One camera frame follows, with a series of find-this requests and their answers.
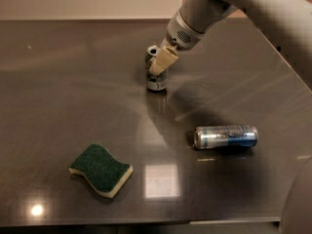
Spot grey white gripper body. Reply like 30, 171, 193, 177
161, 9, 206, 51

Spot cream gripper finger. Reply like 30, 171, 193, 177
149, 46, 178, 76

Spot green white 7up can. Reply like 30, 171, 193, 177
145, 45, 168, 92

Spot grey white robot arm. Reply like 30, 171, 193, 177
149, 0, 312, 88

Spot silver blue energy drink can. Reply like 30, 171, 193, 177
193, 125, 258, 149

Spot green yellow sponge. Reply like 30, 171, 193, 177
68, 143, 134, 199

